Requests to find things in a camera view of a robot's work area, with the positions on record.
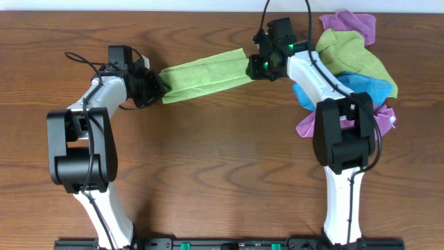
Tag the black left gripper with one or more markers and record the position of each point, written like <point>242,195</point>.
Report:
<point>158,89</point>

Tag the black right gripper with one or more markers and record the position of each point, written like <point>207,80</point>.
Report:
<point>255,72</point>

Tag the light green cloth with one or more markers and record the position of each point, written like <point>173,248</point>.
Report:
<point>205,76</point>

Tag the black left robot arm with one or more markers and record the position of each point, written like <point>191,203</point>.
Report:
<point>82,152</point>

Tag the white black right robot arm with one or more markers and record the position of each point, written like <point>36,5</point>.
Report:
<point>344,126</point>

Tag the olive green cloth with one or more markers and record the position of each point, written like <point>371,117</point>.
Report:
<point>344,51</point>

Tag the purple cloth far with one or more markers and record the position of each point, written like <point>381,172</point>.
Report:
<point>345,20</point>

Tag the purple cloth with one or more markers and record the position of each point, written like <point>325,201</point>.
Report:
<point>345,20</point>
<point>384,116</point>

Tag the blue cloth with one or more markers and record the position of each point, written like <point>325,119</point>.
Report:
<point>378,89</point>

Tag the purple cloth near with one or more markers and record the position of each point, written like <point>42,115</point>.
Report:
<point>384,116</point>

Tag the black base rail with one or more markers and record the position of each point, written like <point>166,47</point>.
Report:
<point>293,243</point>

